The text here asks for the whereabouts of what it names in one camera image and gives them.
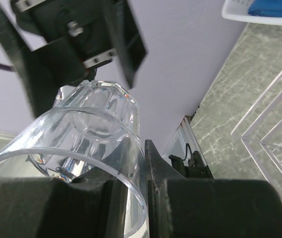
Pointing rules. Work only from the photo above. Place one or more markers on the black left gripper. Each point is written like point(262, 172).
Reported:
point(78, 39)

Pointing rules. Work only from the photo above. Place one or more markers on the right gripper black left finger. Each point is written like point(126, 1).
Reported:
point(92, 205)

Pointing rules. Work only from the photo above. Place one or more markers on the white wire dish rack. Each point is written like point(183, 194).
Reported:
point(260, 132)

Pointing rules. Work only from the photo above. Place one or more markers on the white plastic basket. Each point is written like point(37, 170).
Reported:
point(237, 10)

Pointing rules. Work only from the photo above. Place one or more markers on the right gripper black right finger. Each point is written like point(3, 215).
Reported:
point(182, 207)

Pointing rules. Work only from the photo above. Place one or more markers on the blue cloth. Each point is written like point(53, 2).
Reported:
point(266, 8)

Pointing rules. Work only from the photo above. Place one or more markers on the clear glass cup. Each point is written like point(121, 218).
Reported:
point(93, 131)

